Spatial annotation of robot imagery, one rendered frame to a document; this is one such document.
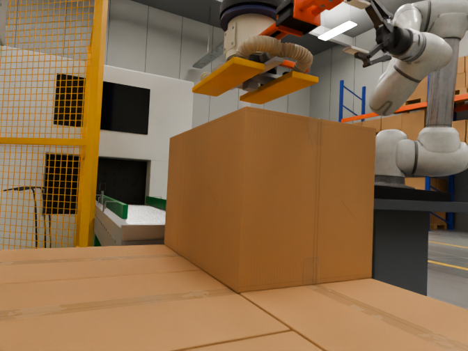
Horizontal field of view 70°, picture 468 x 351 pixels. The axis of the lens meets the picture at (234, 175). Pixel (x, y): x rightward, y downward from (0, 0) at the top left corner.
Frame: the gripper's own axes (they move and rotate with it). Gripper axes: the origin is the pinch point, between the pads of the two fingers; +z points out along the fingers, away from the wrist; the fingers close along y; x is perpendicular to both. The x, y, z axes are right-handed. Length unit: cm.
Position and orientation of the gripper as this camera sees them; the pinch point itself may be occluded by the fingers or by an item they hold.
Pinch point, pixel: (350, 24)
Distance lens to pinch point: 105.1
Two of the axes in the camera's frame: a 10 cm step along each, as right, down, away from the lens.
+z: -8.9, -0.6, -4.5
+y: -0.5, 10.0, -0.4
